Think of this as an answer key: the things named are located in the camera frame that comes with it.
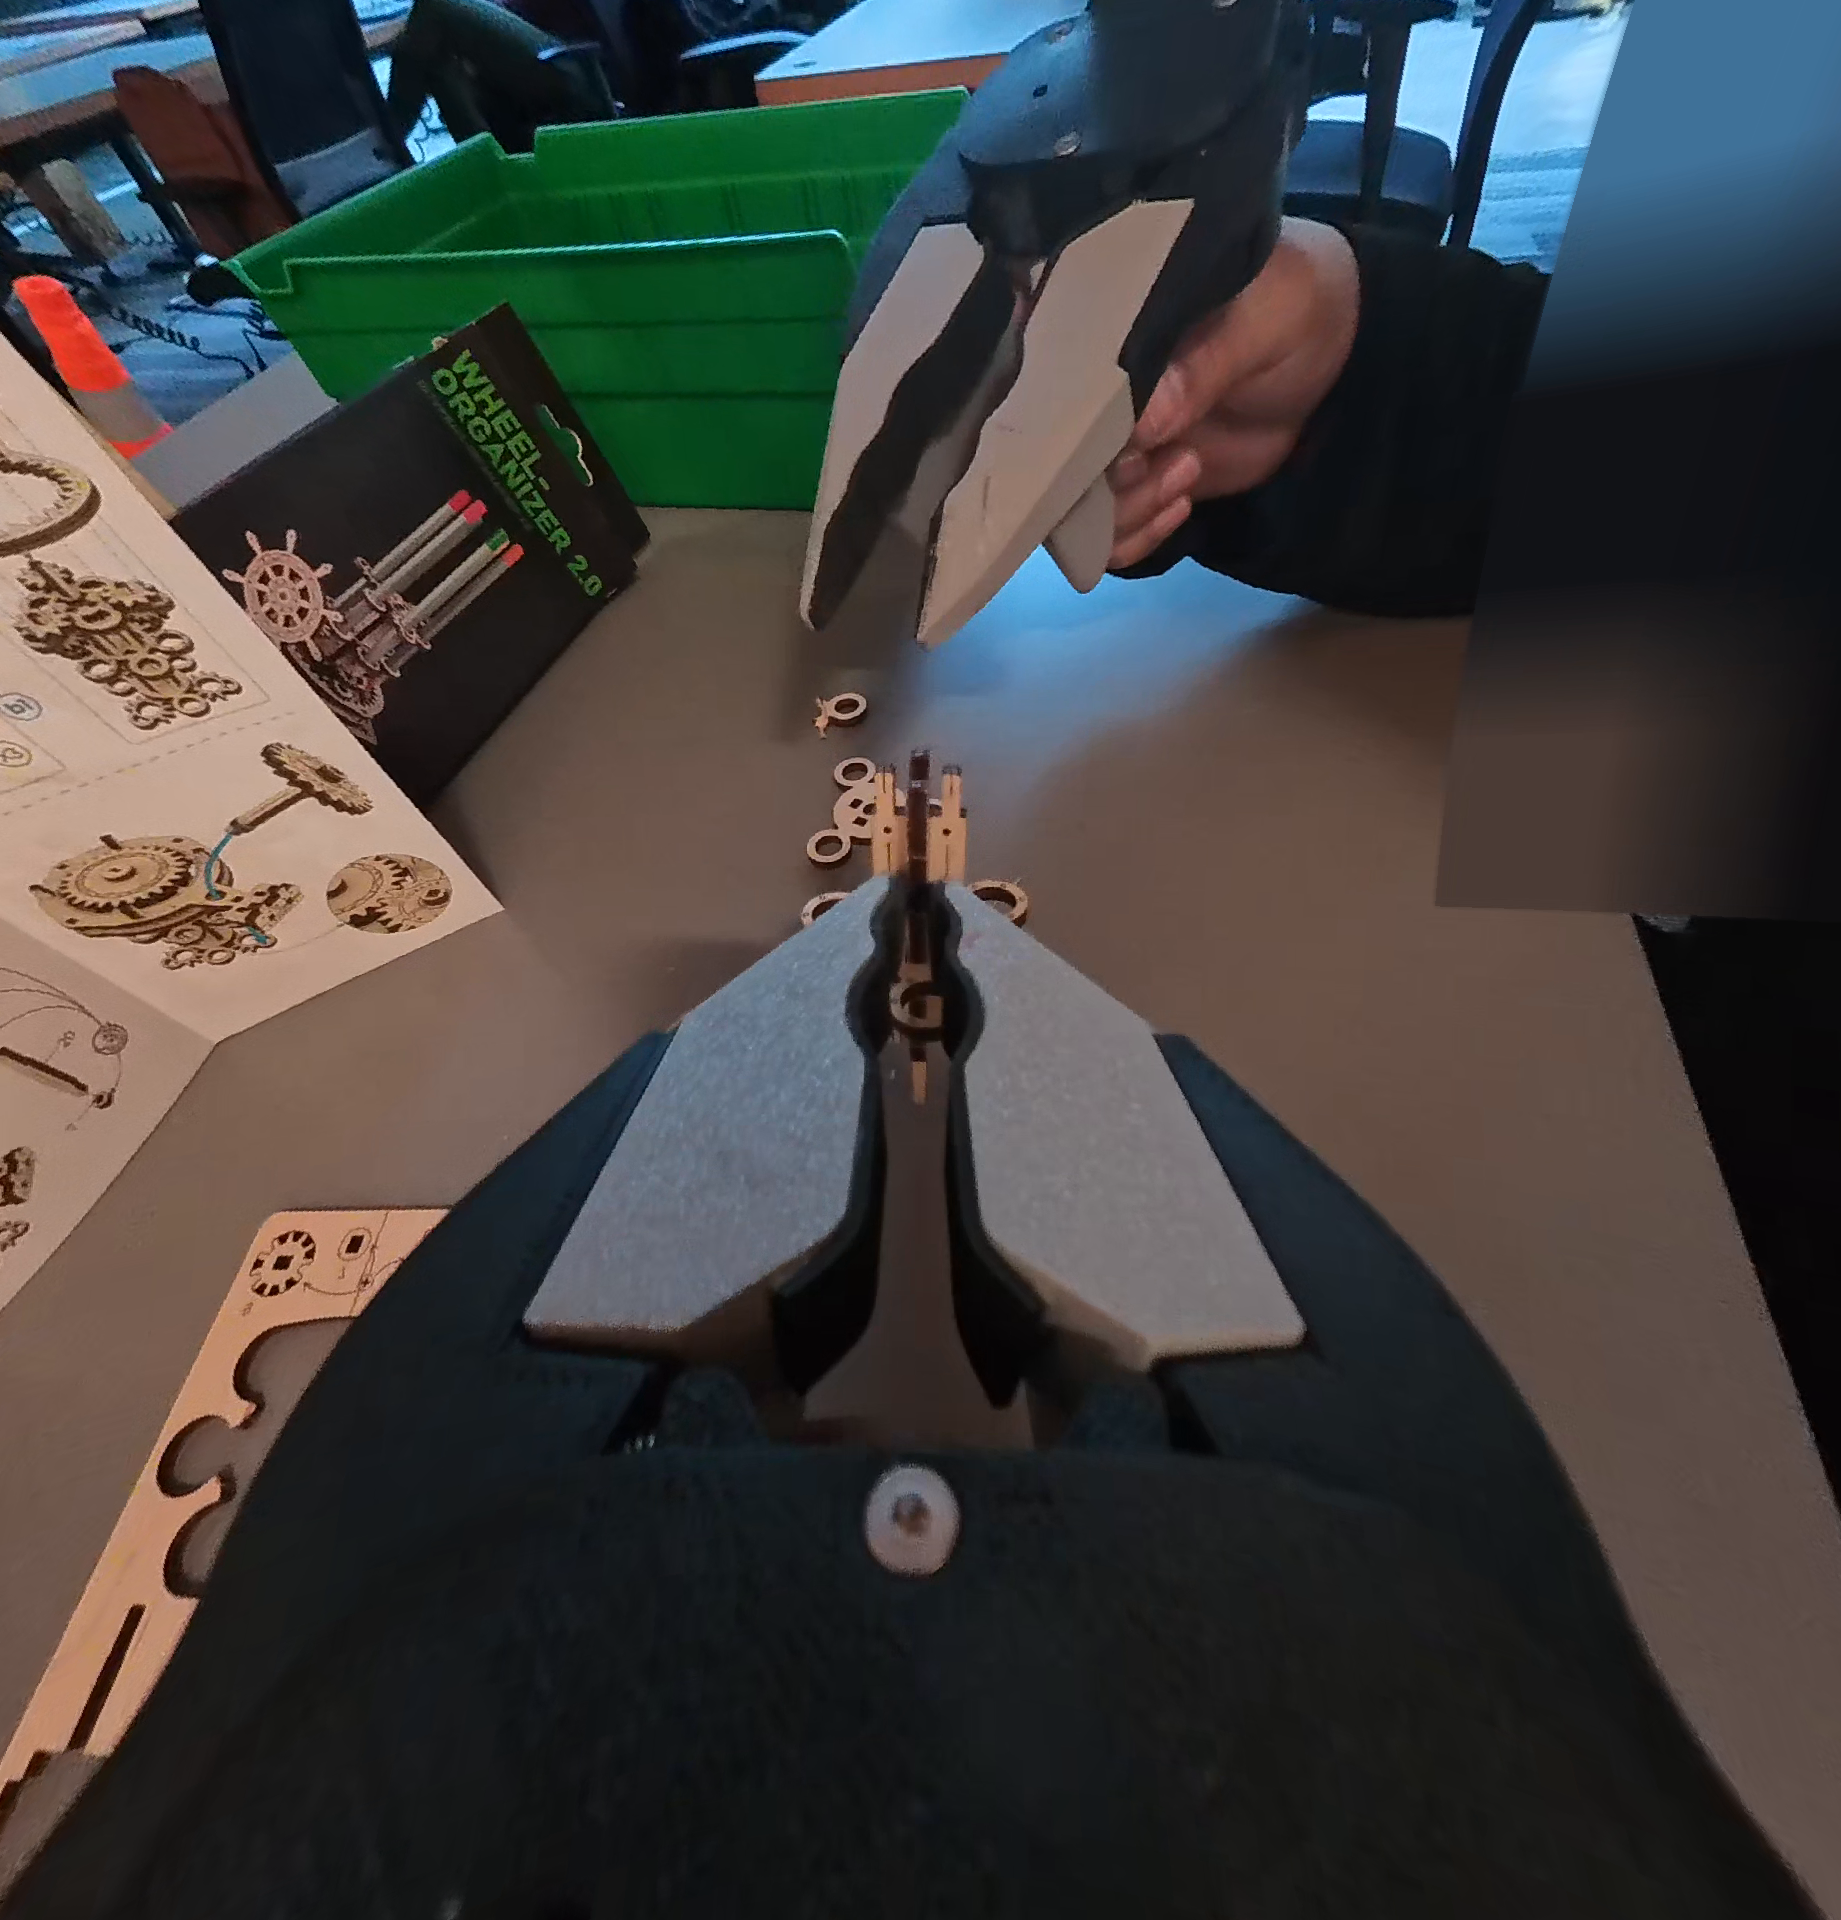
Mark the black mesh office chair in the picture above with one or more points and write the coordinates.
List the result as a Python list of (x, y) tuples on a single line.
[(299, 91)]

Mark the black model kit box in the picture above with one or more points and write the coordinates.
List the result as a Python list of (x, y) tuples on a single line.
[(409, 512)]

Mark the laser-cut wooden part sheet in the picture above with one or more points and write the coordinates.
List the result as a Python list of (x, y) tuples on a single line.
[(188, 1396)]

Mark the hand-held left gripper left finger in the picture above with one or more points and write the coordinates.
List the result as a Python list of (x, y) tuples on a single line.
[(709, 1170)]

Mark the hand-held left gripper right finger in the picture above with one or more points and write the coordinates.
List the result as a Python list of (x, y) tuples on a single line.
[(1114, 1184)]

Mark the wooden model assembly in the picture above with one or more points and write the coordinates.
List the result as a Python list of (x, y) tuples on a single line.
[(916, 843)]

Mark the orange-edged office desk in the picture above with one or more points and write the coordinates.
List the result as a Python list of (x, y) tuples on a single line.
[(875, 62)]

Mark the orange traffic cone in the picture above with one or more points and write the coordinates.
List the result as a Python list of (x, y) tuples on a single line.
[(86, 365)]

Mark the wooden office desk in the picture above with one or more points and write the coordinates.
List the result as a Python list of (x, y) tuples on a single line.
[(65, 84)]

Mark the dark green office chair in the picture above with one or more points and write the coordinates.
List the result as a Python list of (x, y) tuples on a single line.
[(498, 64)]

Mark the brown chair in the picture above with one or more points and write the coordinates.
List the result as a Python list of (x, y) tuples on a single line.
[(188, 141)]

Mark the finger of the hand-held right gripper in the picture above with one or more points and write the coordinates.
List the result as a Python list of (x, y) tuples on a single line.
[(1073, 393), (899, 376)]

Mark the person's right forearm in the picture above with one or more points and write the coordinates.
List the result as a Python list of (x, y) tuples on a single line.
[(1422, 452)]

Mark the printed instruction sheet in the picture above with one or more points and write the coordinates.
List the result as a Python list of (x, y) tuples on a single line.
[(188, 812)]

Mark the person's right hand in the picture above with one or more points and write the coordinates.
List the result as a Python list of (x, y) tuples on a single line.
[(1255, 393)]

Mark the green plastic bin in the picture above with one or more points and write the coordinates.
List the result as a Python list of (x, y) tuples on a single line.
[(743, 163), (560, 345)]

